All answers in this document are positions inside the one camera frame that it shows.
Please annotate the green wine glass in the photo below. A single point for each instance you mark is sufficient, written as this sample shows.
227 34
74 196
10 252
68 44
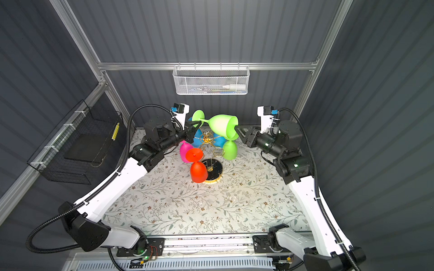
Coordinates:
230 150
223 125

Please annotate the red wine glass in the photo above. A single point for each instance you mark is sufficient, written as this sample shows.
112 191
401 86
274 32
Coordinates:
198 171

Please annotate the right blue wine glass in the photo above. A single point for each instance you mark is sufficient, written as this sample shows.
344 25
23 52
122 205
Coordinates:
218 140

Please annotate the pink wine glass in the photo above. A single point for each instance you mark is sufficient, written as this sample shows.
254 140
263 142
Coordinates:
185 147

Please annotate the black pad in basket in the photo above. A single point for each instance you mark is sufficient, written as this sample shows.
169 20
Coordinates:
89 148

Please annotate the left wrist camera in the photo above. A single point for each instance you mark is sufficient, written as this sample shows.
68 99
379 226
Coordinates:
178 113

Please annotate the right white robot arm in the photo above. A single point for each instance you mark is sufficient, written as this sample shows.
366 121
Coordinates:
329 249

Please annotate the gold wire glass rack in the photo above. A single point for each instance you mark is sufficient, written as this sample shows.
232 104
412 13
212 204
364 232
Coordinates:
213 165

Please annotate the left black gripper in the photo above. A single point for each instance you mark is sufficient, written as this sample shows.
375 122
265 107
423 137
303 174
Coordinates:
185 135

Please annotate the white mesh wall basket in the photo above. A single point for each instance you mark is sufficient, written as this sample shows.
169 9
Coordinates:
208 80

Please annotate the white marker in basket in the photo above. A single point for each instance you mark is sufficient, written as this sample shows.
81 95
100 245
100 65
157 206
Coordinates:
235 87

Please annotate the blue wine glass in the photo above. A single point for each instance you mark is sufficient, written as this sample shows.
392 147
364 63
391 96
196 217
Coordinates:
197 139
218 140

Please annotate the left blue wine glass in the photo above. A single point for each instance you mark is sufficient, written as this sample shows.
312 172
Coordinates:
197 139

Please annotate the black wire wall basket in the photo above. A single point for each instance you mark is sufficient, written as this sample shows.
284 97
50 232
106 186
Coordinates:
49 159

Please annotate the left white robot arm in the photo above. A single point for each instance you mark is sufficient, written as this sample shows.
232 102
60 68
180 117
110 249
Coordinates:
85 225

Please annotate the floral table mat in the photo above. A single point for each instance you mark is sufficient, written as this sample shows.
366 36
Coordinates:
249 197

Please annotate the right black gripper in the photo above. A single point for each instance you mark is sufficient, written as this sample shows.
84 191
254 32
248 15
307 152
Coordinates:
251 136

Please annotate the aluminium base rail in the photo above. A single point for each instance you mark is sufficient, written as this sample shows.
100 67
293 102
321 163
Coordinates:
212 252

